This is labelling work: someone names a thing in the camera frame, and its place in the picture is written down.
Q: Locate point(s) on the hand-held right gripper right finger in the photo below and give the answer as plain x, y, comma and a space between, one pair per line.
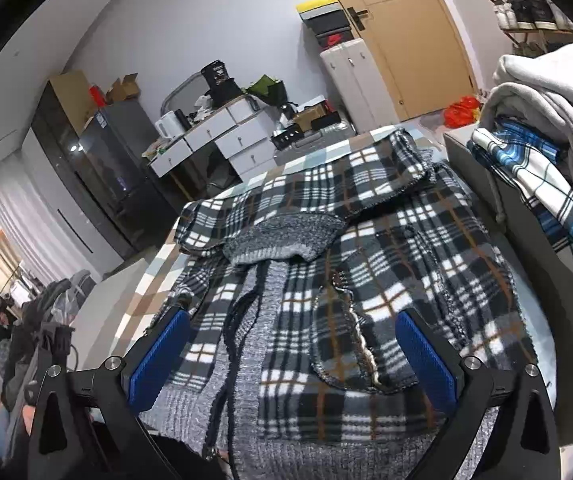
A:
426, 360

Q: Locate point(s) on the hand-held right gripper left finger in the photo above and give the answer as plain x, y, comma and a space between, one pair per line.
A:
159, 360

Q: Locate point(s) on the plaid knit cardigan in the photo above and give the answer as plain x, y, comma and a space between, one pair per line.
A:
366, 260

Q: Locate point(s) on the checkered bed sheet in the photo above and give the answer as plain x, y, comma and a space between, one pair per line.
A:
156, 280

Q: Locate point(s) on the person's black pants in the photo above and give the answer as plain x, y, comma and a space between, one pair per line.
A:
181, 457

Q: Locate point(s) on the white sheer curtain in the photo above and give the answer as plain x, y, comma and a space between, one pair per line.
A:
31, 210

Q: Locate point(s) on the dark glossy cabinet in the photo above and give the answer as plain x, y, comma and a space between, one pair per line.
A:
61, 160

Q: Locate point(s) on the blue plaid shirt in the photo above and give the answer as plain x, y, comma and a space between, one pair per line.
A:
531, 170

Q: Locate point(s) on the white kettle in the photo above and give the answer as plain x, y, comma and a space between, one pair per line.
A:
169, 126

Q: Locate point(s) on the white desk with drawers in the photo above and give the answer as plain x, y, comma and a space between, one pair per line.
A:
231, 132

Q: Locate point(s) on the silver suitcase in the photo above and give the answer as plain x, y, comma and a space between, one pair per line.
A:
326, 136

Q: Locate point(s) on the tall cardboard box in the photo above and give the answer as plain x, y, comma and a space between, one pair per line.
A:
71, 95

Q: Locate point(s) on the orange bag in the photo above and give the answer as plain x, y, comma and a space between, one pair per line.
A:
461, 112

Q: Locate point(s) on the black flat box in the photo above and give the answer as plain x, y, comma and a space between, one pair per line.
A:
326, 122

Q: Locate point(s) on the open cardboard box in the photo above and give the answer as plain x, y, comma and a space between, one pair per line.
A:
124, 89

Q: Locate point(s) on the brown box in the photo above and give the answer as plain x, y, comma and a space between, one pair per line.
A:
311, 114

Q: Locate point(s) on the grey arched mirror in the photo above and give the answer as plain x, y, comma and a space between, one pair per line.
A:
179, 87

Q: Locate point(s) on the black appliance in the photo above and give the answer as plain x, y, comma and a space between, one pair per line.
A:
221, 85

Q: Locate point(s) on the white suitcase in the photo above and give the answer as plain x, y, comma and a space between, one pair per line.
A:
361, 85

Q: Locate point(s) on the green and black bag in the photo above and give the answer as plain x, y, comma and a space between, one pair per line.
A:
266, 91

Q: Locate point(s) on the grey white blanket pile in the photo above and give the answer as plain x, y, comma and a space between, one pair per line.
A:
556, 100

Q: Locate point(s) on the wooden door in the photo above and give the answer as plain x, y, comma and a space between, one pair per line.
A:
406, 50

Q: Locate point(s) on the black shoe box red logo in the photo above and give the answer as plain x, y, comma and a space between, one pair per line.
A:
334, 40

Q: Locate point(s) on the wooden shoe rack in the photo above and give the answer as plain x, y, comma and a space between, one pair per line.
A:
541, 35

